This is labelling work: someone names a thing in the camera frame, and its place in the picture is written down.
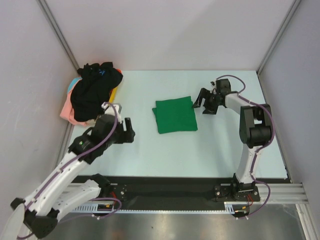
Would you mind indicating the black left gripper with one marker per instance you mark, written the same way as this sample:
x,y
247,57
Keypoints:
x,y
126,136

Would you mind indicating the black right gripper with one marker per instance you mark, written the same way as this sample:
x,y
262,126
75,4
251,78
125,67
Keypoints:
x,y
208,100

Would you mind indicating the green t-shirt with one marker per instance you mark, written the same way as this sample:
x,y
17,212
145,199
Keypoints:
x,y
175,115

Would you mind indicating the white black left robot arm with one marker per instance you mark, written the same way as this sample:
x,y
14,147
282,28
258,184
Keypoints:
x,y
42,210

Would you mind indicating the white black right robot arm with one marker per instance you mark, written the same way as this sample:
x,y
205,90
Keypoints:
x,y
256,132

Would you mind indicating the beige t-shirt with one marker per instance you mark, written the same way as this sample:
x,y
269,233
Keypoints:
x,y
91,122

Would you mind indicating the yellow t-shirt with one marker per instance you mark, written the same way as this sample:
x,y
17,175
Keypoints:
x,y
113,95

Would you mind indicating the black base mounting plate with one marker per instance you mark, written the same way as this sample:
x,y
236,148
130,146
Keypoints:
x,y
156,190

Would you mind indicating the black t-shirt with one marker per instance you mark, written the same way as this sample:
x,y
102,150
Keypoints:
x,y
94,88

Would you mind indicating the pink t-shirt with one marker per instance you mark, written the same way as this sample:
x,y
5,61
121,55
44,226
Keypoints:
x,y
68,113

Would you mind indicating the light blue t-shirt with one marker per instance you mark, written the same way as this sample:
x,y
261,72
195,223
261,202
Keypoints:
x,y
72,83

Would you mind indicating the white slotted cable duct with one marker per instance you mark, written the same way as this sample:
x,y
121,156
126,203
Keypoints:
x,y
100,208

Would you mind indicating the aluminium front rail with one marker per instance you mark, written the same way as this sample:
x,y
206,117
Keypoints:
x,y
280,193

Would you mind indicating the aluminium corner frame post right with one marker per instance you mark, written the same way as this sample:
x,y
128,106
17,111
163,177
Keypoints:
x,y
279,34

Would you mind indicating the aluminium corner frame post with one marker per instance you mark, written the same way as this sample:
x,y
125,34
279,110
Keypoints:
x,y
279,34
48,14

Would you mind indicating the aluminium corner frame post left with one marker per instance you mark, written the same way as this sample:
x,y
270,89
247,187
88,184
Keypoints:
x,y
48,14

